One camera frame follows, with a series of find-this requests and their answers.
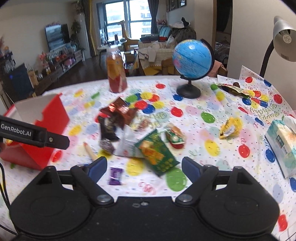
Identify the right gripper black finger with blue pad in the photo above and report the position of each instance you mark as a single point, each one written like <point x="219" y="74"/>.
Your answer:
<point x="87" y="177"/>
<point x="202" y="178"/>

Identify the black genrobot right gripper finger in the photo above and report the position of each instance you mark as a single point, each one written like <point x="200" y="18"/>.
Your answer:
<point x="37" y="136"/>

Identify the shiny red brown snack bag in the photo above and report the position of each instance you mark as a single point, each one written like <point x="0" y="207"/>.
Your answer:
<point x="119" y="111"/>

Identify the sausage stick snack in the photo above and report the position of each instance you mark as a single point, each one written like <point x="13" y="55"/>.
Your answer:
<point x="89" y="151"/>

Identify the purple candy packet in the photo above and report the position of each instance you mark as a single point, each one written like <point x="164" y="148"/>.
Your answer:
<point x="115" y="176"/>

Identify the red white cardboard box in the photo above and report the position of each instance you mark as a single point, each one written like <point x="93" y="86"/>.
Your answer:
<point x="44" y="111"/>

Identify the red green snack packet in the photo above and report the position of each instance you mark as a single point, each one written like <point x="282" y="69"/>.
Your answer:
<point x="175" y="136"/>

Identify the dark brown snack packet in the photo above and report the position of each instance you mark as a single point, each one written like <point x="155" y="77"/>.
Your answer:
<point x="107" y="129"/>

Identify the yellow crumpled snack packet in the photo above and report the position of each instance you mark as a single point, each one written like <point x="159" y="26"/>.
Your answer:
<point x="231" y="128"/>

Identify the long low TV cabinet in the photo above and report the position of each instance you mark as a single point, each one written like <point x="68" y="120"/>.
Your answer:
<point x="58" y="70"/>

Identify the white clear snack bag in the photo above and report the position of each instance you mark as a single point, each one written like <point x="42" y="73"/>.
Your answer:
<point x="127" y="141"/>

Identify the colourful balloon tablecloth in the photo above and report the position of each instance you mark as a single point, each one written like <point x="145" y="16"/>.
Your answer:
<point x="217" y="128"/>

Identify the tissue box pack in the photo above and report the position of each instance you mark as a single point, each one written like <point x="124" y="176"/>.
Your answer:
<point x="281" y="138"/>

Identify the opened wrapper far right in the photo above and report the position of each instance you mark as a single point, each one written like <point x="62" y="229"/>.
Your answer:
<point x="236" y="91"/>

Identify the orange red tea bottle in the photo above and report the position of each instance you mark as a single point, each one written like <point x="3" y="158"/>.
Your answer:
<point x="115" y="71"/>

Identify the flat screen television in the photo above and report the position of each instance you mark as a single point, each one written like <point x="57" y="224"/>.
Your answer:
<point x="57" y="36"/>

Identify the wooden dining chair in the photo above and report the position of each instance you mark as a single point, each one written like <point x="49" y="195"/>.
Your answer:
<point x="169" y="69"/>

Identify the blue desk globe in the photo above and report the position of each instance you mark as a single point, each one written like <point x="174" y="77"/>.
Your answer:
<point x="193" y="59"/>

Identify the round coffee table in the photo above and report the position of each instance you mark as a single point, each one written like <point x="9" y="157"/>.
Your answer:
<point x="117" y="45"/>

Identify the sofa with white cover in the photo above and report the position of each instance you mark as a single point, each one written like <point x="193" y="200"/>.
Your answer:
<point x="153" y="53"/>

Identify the silver desk lamp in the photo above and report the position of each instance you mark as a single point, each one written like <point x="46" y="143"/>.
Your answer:
<point x="284" y="43"/>

